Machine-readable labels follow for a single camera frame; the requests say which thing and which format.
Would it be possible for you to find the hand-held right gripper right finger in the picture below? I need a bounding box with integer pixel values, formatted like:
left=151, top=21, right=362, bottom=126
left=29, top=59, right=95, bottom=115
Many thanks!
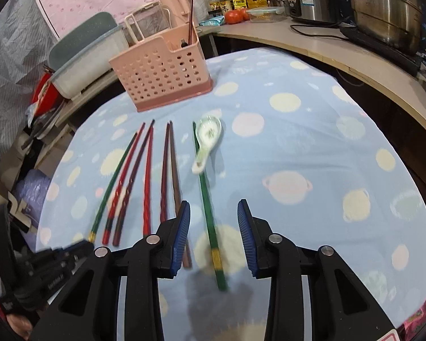
left=237, top=199, right=400, bottom=341

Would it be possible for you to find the red plastic container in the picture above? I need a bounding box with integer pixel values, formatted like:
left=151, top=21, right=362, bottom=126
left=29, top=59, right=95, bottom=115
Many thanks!
left=32, top=71, right=62, bottom=118

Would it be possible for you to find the red chopstick with black end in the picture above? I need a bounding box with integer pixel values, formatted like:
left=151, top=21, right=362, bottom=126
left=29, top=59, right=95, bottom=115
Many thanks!
left=101, top=122, right=146, bottom=246

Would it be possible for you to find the grey patterned cloth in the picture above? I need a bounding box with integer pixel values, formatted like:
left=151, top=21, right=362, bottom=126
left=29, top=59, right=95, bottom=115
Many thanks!
left=0, top=0, right=57, bottom=171

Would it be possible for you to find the black power cable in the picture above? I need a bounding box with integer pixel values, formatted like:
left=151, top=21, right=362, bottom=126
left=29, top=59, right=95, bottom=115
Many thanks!
left=289, top=24, right=345, bottom=39

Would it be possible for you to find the blue plastic dish bin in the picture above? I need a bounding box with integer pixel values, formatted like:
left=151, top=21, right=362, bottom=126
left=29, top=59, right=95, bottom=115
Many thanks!
left=48, top=12, right=130, bottom=99

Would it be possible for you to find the bright red chopstick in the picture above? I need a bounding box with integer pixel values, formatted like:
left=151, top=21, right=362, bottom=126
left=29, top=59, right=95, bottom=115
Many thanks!
left=142, top=125, right=154, bottom=238

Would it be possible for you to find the pink electric kettle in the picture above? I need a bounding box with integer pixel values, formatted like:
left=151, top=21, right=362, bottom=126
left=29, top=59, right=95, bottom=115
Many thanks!
left=158, top=0, right=199, bottom=25

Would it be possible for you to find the dark brown chopstick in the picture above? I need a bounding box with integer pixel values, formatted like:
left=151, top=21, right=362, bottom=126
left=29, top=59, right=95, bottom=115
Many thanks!
left=112, top=120, right=155, bottom=247

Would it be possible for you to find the white ceramic spoon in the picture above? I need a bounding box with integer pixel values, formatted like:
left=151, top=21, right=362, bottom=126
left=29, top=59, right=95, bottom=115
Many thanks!
left=192, top=115, right=223, bottom=175

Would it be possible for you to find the blue planet print blanket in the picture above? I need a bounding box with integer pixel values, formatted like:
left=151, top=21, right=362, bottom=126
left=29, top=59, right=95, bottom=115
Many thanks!
left=35, top=47, right=426, bottom=341

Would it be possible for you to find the green chopstick with gold band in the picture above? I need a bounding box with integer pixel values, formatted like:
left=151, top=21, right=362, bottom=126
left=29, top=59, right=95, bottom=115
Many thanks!
left=192, top=121, right=228, bottom=291
left=88, top=132, right=138, bottom=245

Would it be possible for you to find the clear food container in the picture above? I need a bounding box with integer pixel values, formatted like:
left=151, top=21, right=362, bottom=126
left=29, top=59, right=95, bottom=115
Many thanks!
left=248, top=6, right=285, bottom=23

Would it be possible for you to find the large steel stock pot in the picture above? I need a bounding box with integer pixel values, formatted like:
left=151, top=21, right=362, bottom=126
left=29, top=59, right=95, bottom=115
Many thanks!
left=332, top=0, right=425, bottom=55

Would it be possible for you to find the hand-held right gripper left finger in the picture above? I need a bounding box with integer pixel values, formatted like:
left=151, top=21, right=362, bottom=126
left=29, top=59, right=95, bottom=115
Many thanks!
left=30, top=201, right=192, bottom=341

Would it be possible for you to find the black induction cooker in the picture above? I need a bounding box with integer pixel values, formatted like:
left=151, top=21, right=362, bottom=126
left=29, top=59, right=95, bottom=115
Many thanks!
left=339, top=25, right=423, bottom=77

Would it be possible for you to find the thin brown chopstick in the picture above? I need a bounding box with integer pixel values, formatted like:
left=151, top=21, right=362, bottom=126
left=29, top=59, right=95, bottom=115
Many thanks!
left=185, top=0, right=195, bottom=48

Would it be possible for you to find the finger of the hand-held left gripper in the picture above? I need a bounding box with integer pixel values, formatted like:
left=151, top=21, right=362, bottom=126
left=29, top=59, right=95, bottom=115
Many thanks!
left=39, top=240, right=95, bottom=274

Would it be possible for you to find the pink perforated utensil basket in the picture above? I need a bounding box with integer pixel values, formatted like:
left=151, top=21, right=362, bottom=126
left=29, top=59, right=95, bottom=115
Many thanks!
left=108, top=25, right=214, bottom=113

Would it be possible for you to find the glass kettle with white handle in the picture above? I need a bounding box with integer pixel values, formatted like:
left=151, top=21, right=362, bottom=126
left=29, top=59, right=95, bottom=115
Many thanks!
left=124, top=2, right=167, bottom=48

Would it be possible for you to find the reddish brown chopstick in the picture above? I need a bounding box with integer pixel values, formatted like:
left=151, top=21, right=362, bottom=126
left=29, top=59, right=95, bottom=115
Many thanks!
left=159, top=122, right=171, bottom=223

